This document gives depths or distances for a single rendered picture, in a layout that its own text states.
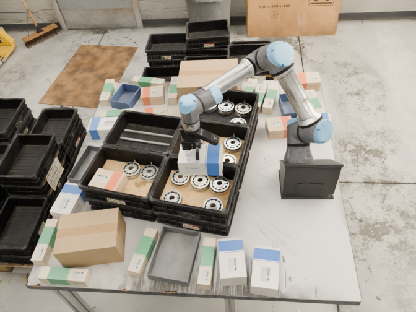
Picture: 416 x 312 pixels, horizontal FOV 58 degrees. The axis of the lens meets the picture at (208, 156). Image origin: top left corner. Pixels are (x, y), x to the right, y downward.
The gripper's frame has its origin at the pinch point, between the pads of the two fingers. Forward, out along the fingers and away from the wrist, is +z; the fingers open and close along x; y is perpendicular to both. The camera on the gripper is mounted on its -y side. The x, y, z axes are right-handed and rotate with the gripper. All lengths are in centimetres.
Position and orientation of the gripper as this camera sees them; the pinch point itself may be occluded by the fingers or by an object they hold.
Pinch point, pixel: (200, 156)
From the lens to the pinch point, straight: 175.5
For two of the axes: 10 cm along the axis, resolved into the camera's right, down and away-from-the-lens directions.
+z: 0.8, 6.6, 7.5
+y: -9.9, 0.0, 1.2
